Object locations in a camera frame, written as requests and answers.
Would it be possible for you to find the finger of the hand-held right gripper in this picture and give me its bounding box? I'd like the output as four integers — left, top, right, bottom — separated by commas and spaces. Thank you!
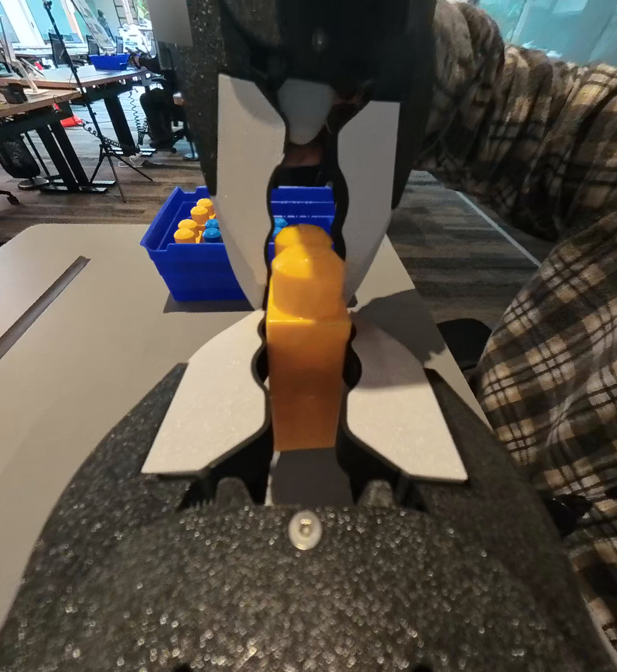
217, 73, 289, 310
335, 100, 400, 308

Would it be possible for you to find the pile of assorted blocks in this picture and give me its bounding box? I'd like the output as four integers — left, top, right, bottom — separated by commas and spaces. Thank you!
173, 197, 288, 246

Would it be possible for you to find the blue plastic bin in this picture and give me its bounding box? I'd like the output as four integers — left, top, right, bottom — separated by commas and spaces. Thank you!
139, 185, 338, 303

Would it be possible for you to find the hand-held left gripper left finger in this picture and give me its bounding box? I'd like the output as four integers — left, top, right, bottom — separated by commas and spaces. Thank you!
140, 309, 278, 478

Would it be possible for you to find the person's plaid-shirted torso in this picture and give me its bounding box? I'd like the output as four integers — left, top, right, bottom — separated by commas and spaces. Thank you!
474, 194, 617, 662

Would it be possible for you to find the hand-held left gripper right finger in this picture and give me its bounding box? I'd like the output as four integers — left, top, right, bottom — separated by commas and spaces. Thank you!
337, 311, 469, 484

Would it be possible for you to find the black tripod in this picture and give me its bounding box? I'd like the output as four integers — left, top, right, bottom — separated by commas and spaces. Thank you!
43, 0, 154, 203

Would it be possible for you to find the wooden desk with black legs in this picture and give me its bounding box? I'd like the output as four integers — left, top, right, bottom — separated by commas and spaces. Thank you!
0, 89, 117, 192
14, 67, 152, 155

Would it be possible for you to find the yellow two-stud mega block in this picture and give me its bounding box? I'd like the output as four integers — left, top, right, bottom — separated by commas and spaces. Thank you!
265, 225, 353, 452

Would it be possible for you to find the black mesh chair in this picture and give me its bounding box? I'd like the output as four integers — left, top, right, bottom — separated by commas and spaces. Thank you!
0, 134, 44, 191

